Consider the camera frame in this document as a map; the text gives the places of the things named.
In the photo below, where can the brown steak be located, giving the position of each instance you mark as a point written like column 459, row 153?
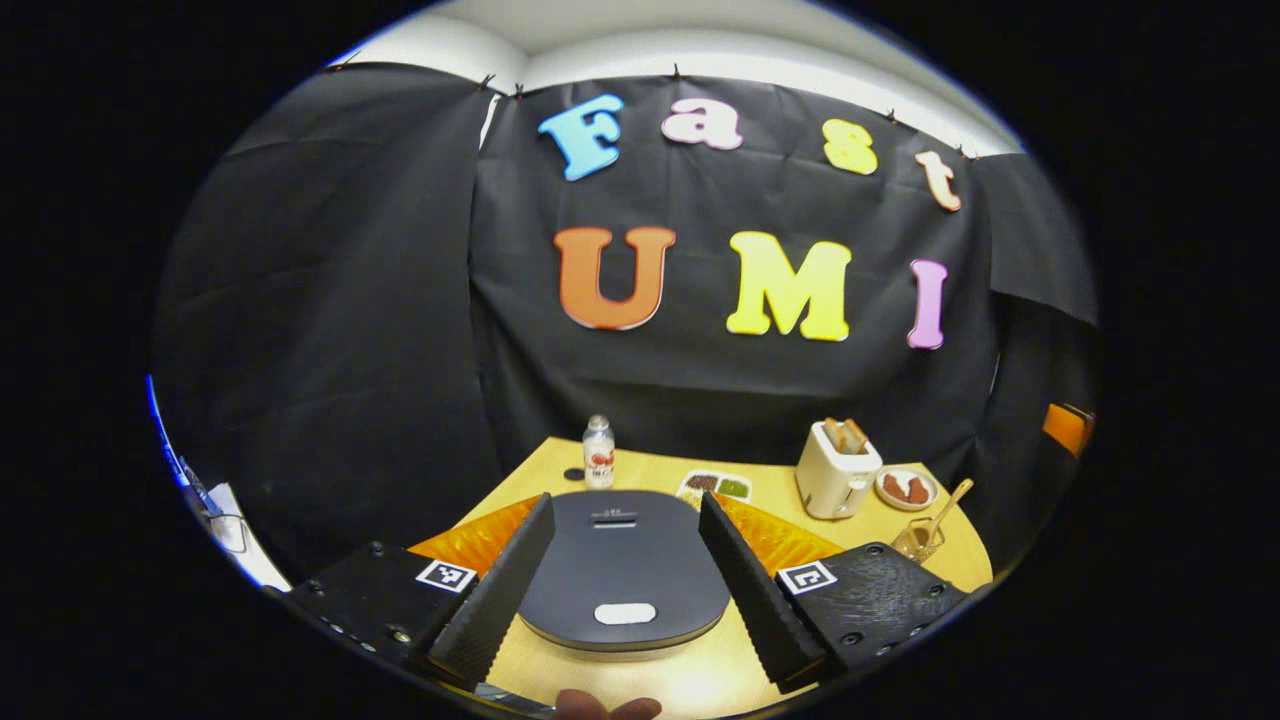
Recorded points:
column 918, row 491
column 895, row 488

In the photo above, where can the black backdrop cloth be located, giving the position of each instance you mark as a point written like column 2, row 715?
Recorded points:
column 650, row 380

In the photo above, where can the white side table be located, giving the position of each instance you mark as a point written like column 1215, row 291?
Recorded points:
column 245, row 540

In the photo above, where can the white divided seasoning dish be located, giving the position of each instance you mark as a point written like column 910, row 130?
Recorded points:
column 715, row 487

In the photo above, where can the toasted bread slice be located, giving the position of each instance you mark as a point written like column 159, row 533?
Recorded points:
column 856, row 435
column 834, row 437

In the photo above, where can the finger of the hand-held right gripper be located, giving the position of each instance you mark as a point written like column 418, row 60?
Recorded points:
column 1068, row 428

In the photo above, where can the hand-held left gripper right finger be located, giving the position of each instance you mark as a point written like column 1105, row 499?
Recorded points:
column 750, row 590

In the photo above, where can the dark grey rice cooker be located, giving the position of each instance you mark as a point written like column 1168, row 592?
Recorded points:
column 625, row 560

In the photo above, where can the white plate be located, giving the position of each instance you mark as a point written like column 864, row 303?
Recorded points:
column 905, row 472

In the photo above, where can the wooden spoon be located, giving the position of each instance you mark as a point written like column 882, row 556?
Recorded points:
column 948, row 505

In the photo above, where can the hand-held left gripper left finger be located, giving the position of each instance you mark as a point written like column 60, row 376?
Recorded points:
column 500, row 590

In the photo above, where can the small clear bottle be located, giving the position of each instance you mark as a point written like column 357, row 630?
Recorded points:
column 599, row 455

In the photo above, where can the white toaster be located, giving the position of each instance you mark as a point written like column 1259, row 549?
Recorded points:
column 835, row 485

